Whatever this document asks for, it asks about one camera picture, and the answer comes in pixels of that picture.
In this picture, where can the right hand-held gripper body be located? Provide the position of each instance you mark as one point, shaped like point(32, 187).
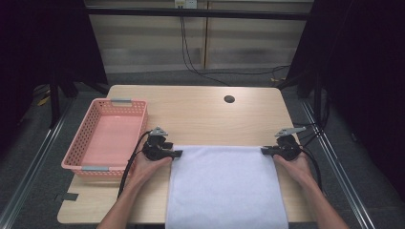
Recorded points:
point(288, 148)

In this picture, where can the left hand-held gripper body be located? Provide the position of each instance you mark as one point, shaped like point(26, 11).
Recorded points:
point(154, 148)

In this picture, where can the pink plastic basket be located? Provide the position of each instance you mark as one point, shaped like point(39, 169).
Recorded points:
point(108, 140)

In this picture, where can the pale lilac towel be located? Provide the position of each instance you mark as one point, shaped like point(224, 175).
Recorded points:
point(223, 184)

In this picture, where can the person's right hand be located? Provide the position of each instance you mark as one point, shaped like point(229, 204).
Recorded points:
point(294, 170)

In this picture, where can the person's left hand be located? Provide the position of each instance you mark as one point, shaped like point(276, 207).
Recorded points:
point(146, 170)

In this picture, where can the black metal stand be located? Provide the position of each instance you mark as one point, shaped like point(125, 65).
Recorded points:
point(54, 101)
point(317, 98)

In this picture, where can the black tape piece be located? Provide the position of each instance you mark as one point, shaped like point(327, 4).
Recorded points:
point(70, 197)

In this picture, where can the yellow object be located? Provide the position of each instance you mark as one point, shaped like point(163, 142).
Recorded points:
point(43, 100)

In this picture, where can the black horizontal bar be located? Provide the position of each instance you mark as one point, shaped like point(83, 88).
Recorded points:
point(223, 13)

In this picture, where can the aluminium floor rail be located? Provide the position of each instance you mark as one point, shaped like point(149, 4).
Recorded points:
point(337, 165)
point(31, 165)

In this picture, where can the white wall power outlet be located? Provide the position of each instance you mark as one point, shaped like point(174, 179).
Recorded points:
point(186, 4)

